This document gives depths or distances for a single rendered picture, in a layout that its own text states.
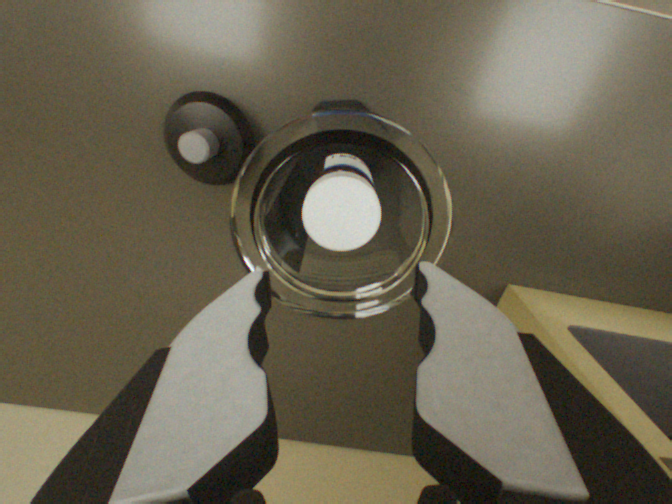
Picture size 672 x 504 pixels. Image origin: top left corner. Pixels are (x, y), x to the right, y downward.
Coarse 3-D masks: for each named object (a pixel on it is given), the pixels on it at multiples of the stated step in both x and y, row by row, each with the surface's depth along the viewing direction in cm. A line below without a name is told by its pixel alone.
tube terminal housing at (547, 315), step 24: (528, 288) 43; (504, 312) 43; (528, 312) 39; (552, 312) 39; (576, 312) 40; (600, 312) 41; (624, 312) 43; (648, 312) 44; (552, 336) 34; (648, 336) 38; (576, 360) 32; (600, 384) 29; (624, 408) 27; (648, 432) 25
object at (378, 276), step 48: (288, 144) 14; (384, 144) 14; (240, 192) 15; (288, 192) 25; (384, 192) 27; (432, 192) 15; (240, 240) 16; (288, 240) 20; (384, 240) 22; (432, 240) 16; (288, 288) 17; (336, 288) 19; (384, 288) 17
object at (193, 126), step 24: (192, 96) 31; (216, 96) 31; (168, 120) 32; (192, 120) 31; (216, 120) 31; (240, 120) 32; (168, 144) 32; (192, 144) 29; (216, 144) 32; (240, 144) 32; (192, 168) 33; (216, 168) 33; (240, 168) 34
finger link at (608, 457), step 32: (544, 352) 8; (544, 384) 7; (576, 384) 7; (576, 416) 6; (608, 416) 6; (576, 448) 6; (608, 448) 6; (640, 448) 6; (608, 480) 5; (640, 480) 5
